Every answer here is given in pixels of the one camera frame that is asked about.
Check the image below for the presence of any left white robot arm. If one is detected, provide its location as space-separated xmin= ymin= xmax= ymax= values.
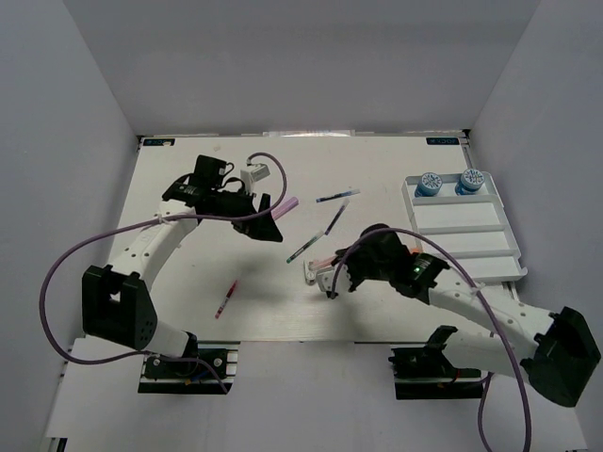
xmin=82 ymin=155 xmax=283 ymax=376

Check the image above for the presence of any purple cable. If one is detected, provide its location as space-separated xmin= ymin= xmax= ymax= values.
xmin=329 ymin=228 xmax=533 ymax=452
xmin=40 ymin=152 xmax=289 ymax=395

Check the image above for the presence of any pink highlighter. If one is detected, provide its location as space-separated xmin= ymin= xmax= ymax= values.
xmin=271 ymin=197 xmax=299 ymax=220

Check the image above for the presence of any orange cap highlighter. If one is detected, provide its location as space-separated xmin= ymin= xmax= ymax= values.
xmin=309 ymin=250 xmax=342 ymax=271

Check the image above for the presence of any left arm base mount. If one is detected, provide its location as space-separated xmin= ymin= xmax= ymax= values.
xmin=138 ymin=342 xmax=239 ymax=396

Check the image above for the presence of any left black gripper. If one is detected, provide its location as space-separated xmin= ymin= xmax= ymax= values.
xmin=212 ymin=186 xmax=283 ymax=242

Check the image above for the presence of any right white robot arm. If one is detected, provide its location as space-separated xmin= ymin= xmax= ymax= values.
xmin=328 ymin=224 xmax=601 ymax=408

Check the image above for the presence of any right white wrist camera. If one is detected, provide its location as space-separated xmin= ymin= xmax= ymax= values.
xmin=316 ymin=266 xmax=351 ymax=299

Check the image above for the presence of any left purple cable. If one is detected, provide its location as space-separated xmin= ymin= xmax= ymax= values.
xmin=40 ymin=152 xmax=289 ymax=395

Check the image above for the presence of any red gel pen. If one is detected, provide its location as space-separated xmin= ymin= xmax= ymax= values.
xmin=214 ymin=280 xmax=238 ymax=319

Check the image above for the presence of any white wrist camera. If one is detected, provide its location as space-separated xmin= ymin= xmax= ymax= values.
xmin=316 ymin=266 xmax=351 ymax=299
xmin=240 ymin=163 xmax=270 ymax=192

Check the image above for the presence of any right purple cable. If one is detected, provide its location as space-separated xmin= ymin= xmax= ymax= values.
xmin=329 ymin=228 xmax=533 ymax=452

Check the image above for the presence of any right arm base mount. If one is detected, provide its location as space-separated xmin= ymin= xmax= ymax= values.
xmin=388 ymin=347 xmax=484 ymax=400

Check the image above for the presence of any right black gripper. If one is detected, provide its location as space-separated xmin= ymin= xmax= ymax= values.
xmin=332 ymin=241 xmax=393 ymax=292

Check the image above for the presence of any purple gel pen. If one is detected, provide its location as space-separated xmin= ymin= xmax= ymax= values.
xmin=325 ymin=199 xmax=350 ymax=235

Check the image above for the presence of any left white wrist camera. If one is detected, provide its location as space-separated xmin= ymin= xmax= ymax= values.
xmin=240 ymin=163 xmax=270 ymax=192

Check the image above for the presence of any blue gel pen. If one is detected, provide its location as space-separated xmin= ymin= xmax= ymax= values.
xmin=316 ymin=188 xmax=361 ymax=203

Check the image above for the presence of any white divided organizer tray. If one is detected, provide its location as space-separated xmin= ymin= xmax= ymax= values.
xmin=401 ymin=172 xmax=528 ymax=283

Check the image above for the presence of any blue ink jar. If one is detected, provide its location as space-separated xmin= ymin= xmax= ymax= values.
xmin=415 ymin=172 xmax=443 ymax=198
xmin=455 ymin=169 xmax=485 ymax=196

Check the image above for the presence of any green gel pen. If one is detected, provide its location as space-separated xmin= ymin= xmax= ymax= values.
xmin=285 ymin=230 xmax=325 ymax=264

